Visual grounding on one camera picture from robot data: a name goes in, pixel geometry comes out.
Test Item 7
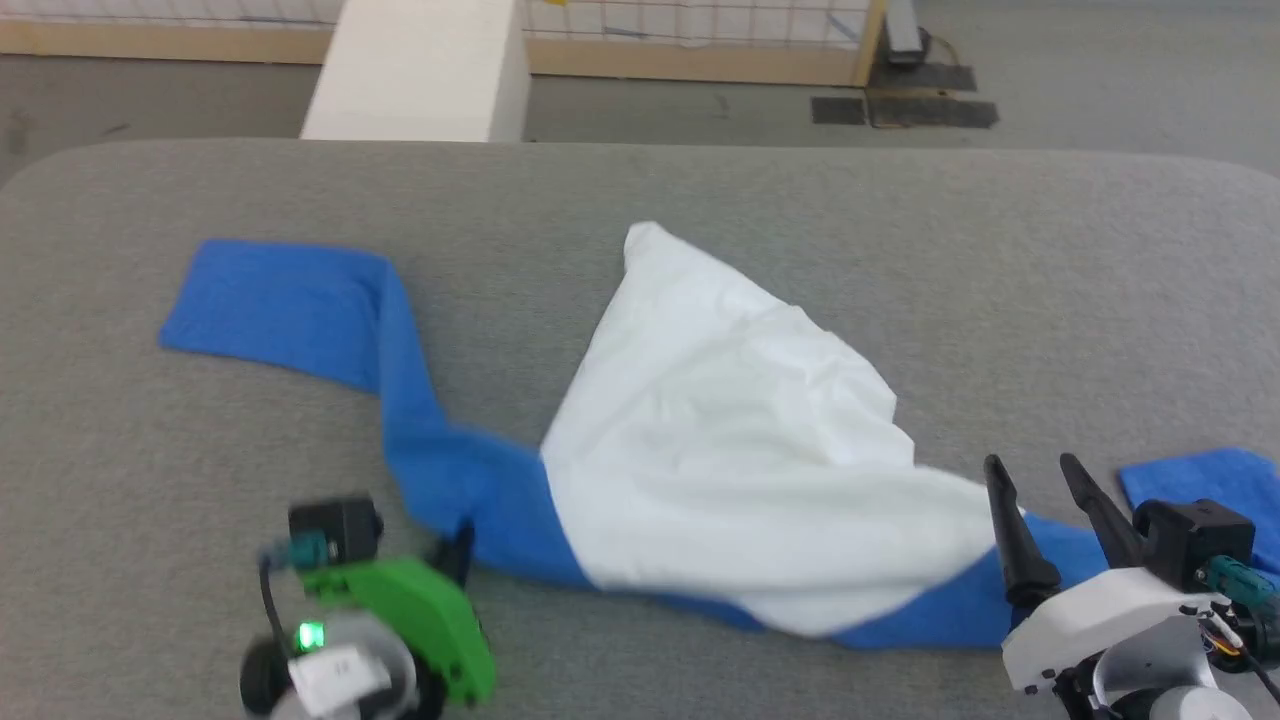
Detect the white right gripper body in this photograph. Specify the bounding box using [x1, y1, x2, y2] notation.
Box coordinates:
[1001, 566, 1229, 696]

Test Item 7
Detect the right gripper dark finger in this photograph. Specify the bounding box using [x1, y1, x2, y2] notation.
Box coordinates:
[984, 454, 1063, 617]
[1059, 453, 1147, 574]

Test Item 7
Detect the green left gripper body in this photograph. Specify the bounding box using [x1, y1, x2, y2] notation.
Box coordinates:
[298, 556, 497, 705]

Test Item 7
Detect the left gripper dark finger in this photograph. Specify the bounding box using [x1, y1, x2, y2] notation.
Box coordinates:
[438, 521, 476, 590]

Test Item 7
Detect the blue and white shirt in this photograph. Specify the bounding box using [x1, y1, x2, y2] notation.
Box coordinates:
[158, 222, 1280, 651]

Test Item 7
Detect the large dark floor mat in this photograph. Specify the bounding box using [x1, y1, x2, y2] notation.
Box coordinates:
[864, 60, 1001, 131]

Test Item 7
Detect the white square pillar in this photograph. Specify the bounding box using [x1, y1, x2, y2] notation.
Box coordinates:
[300, 0, 532, 144]

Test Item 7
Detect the teal left camera connector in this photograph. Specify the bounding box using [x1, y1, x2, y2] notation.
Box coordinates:
[262, 533, 333, 573]

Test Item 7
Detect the teal camera connector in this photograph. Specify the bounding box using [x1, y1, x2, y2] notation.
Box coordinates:
[262, 533, 333, 573]
[1203, 556, 1279, 613]

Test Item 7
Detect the teal right camera connector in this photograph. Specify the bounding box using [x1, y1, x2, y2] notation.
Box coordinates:
[1203, 556, 1279, 613]

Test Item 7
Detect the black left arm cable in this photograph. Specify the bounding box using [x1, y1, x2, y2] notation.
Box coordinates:
[258, 560, 293, 646]

